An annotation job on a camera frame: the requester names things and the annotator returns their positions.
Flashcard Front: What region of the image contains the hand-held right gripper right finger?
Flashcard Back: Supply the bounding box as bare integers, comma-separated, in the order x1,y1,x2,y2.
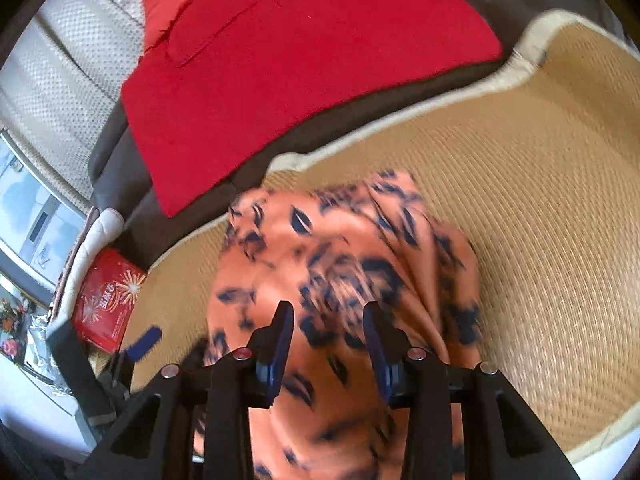
362,301,581,480

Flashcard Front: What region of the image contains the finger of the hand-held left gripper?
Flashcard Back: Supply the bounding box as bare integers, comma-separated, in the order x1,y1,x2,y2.
107,326,163,396

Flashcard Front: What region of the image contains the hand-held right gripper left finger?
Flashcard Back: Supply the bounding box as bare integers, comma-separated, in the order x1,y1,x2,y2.
87,300,296,480

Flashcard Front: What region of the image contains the orange garment with dark print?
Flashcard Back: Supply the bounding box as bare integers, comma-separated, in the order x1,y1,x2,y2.
192,169,483,480

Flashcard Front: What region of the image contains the red gift bag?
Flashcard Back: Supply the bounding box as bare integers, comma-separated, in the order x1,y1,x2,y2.
71,249,148,353

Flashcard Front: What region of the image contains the white cushion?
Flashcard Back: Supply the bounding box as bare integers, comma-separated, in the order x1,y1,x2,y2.
50,207,123,321

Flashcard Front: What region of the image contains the brown leather sofa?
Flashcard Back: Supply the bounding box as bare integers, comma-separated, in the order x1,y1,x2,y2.
87,0,640,271

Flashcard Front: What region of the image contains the glass coffee table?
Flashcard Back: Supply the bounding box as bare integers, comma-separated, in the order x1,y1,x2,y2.
0,127,101,461

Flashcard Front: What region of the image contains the beige woven mat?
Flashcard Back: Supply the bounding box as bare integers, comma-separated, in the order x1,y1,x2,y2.
120,8,640,466

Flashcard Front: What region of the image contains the white textured sofa cover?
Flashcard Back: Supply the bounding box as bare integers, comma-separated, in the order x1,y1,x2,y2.
0,0,156,201

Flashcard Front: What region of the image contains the red cloth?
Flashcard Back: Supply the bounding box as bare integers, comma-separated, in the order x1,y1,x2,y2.
120,0,505,218

